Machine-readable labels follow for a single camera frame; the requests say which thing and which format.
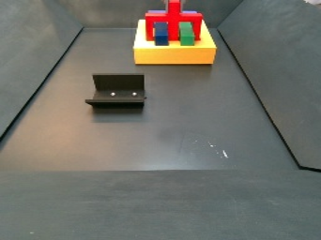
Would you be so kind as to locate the yellow base board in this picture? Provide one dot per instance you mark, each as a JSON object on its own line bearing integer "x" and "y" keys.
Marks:
{"x": 149, "y": 54}

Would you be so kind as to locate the black angle bracket stand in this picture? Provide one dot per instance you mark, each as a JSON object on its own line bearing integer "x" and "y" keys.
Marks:
{"x": 118, "y": 90}

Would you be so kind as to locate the purple E-shaped block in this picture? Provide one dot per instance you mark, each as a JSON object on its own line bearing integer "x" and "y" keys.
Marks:
{"x": 164, "y": 11}

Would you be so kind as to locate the green bar block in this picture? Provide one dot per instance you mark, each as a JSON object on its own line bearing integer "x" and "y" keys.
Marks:
{"x": 186, "y": 34}

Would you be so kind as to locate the red E-shaped block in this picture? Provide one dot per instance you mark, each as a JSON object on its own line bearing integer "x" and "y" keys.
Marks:
{"x": 173, "y": 17}

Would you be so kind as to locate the blue bar block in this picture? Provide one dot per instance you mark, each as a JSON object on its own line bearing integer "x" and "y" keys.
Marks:
{"x": 161, "y": 34}

